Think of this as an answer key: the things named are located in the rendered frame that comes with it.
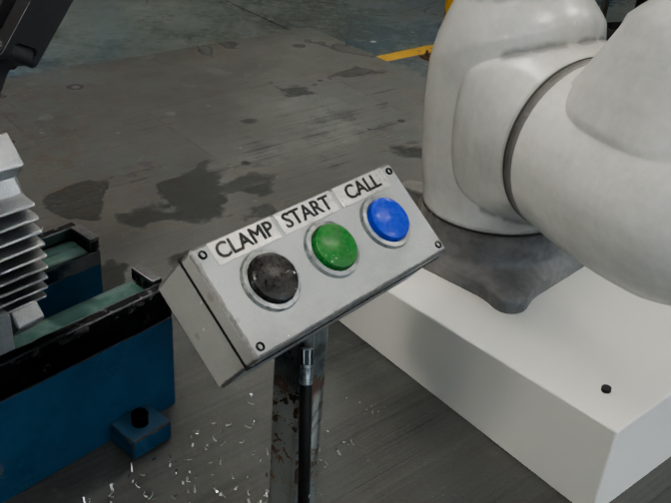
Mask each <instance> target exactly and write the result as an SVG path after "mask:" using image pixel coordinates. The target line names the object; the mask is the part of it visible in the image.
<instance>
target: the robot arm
mask: <svg viewBox="0 0 671 503"><path fill-rule="evenodd" d="M72 2H73V0H0V94H1V91H2V88H3V86H4V83H5V80H6V78H7V75H8V72H9V71H10V70H14V69H16V68H17V67H18V66H27V67H29V68H35V67H36V66H37V65H38V63H39V62H40V60H41V58H42V56H43V54H44V53H45V51H46V49H47V47H48V45H49V44H50V42H51V40H52V38H53V36H54V35H55V33H56V31H57V29H58V27H59V26H60V24H61V22H62V20H63V18H64V17H65V15H66V13H67V11H68V9H69V8H70V6H71V4H72ZM606 39H607V22H606V19H605V17H604V15H603V13H602V11H601V10H600V8H599V6H598V5H597V3H596V1H595V0H453V2H452V4H451V5H450V7H449V9H448V11H447V13H446V15H445V17H444V19H443V21H442V23H441V25H440V28H439V30H438V33H437V35H436V38H435V41H434V44H433V47H432V51H431V54H430V58H429V63H428V71H427V77H426V86H425V95H424V108H423V121H422V175H423V183H422V182H417V181H405V182H403V183H402V184H403V186H404V187H405V189H406V190H407V192H408V193H409V195H410V196H411V198H412V199H413V201H414V202H415V204H416V205H417V207H418V208H419V210H420V211H421V213H422V214H423V216H424V217H425V219H426V220H427V222H428V223H429V225H430V226H431V228H432V229H433V231H434V232H435V234H436V235H437V237H438V238H439V239H440V241H441V242H442V244H443V245H444V248H445V251H444V252H443V253H442V254H441V255H440V256H439V257H438V258H437V259H436V260H434V261H432V262H431V263H429V264H427V265H426V266H424V267H423V268H424V269H426V270H428V271H430V272H432V273H434V274H436V275H438V276H440V277H442V278H444V279H446V280H448V281H450V282H452V283H454V284H456V285H458V286H460V287H462V288H464V289H466V290H468V291H470V292H472V293H474V294H476V295H478V296H479V297H481V298H482V299H484V300H485V301H486V302H488V303H489V304H490V305H491V306H492V307H493V308H494V309H496V310H498V311H500V312H503V313H508V314H516V313H521V312H523V311H525V310H526V309H527V308H528V306H529V304H530V303H531V302H532V300H533V299H534V298H536V297H537V296H538V295H540V294H542V293H543V292H545V291H546V290H548V289H549V288H551V287H553V286H554V285H556V284H557V283H559V282H561V281H562V280H564V279H565V278H567V277H569V276H570V275H572V274H573V273H575V272H576V271H578V270H580V269H581V268H583V267H584V266H586V267H587V268H589V269H590V270H592V271H593V272H595V273H596V274H598V275H600V276H601V277H603V278H605V279H606V280H608V281H610V282H612V283H613V284H615V285H617V286H619V287H621V288H622V289H624V290H626V291H628V292H630V293H632V294H634V295H636V296H639V297H641V298H644V299H647V300H650V301H653V302H657V303H661V304H665V305H670V306H671V0H648V1H646V2H644V3H643V4H641V5H639V6H638V7H636V8H635V9H633V10H632V11H630V12H629V13H627V15H626V16H625V18H624V20H623V22H622V23H621V25H620V26H619V28H618V29H617V30H616V31H615V32H614V34H613V35H612V36H611V37H610V38H609V40H608V41H607V40H606Z"/></svg>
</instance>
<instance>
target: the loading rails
mask: <svg viewBox="0 0 671 503"><path fill-rule="evenodd" d="M36 236H37V237H39V238H40V239H41V240H42V241H43V242H44V243H45V245H44V246H42V247H39V249H41V250H42V251H43V252H44V253H46V254H47V257H44V258H42V261H43V262H44V263H45V264H46V265H47V266H48V268H46V269H43V271H44V272H45V273H46V274H47V275H48V278H47V279H45V280H43V281H44V282H45V283H46V284H47V285H48V288H46V289H44V290H43V291H44V292H45V293H46V294H47V297H45V298H42V299H40V300H38V301H37V302H38V304H39V306H40V308H41V310H42V312H43V313H44V318H43V319H42V320H41V321H40V322H38V323H37V324H36V325H35V326H34V327H32V328H29V329H27V330H25V331H23V332H21V333H19V334H16V335H14V342H15V349H13V350H11V351H9V352H7V353H5V354H2V355H0V503H4V502H6V501H7V500H9V499H11V498H12V497H14V496H16V495H18V494H19V493H21V492H23V491H24V490H26V489H28V488H30V487H31V486H33V485H35V484H37V483H38V482H40V481H42V480H43V479H45V478H47V477H49V476H50V475H52V474H54V473H55V472H57V471H59V470H61V469H62V468H64V467H66V466H68V465H69V464H71V463H73V462H74V461H76V460H78V459H80V458H81V457H83V456H85V455H86V454H88V453H90V452H92V451H93V450H95V449H97V448H99V447H100V446H102V445H104V444H105V443H107V442H109V441H111V440H112V441H113V442H115V443H116V444H117V445H118V446H119V447H120V448H122V449H123V450H124V451H125V452H126V453H127V454H128V455H130V456H131V457H132V458H133V459H137V458H138V457H140V456H142V455H143V454H145V453H147V452H148V451H150V450H152V449H153V448H155V447H156V446H158V445H160V444H161V443H163V442H165V441H166V440H168V439H170V437H171V422H170V420H169V419H167V418H166V417H165V416H163V415H162V414H161V413H160V411H162V410H164V409H166V408H167V407H169V406H171V405H173V404H174V403H175V402H176V400H175V375H174V350H173V327H172V311H171V309H170V307H169V306H168V304H167V303H166V301H165V299H164V298H163V296H162V295H161V293H160V291H159V286H160V284H161V283H162V278H161V277H160V276H158V275H157V274H155V273H154V272H152V271H151V270H149V269H148V268H146V267H144V266H143V265H141V264H138V265H136V266H133V267H132V279H133V281H131V280H130V281H128V282H126V283H123V284H121V285H119V286H117V287H114V288H112V289H110V290H108V291H105V292H103V281H102V270H101V255H100V250H99V249H98V247H99V237H98V236H96V235H95V234H93V233H92V232H90V231H89V230H87V229H86V228H84V227H82V226H81V225H77V224H75V223H74V222H70V223H67V224H65V225H62V226H60V227H58V228H55V229H52V230H49V231H47V232H44V233H42V234H39V235H36Z"/></svg>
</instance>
